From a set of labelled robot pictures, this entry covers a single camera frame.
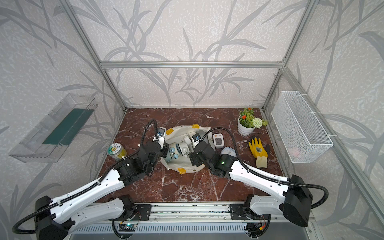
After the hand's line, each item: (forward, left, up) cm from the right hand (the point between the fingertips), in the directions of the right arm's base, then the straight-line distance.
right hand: (195, 150), depth 78 cm
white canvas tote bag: (-4, +7, -9) cm, 12 cm away
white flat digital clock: (+10, +5, -7) cm, 13 cm away
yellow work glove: (+6, -40, -15) cm, 43 cm away
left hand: (+3, +15, +7) cm, 17 cm away
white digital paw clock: (+15, -15, -15) cm, 26 cm away
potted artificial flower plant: (+21, -33, -3) cm, 39 cm away
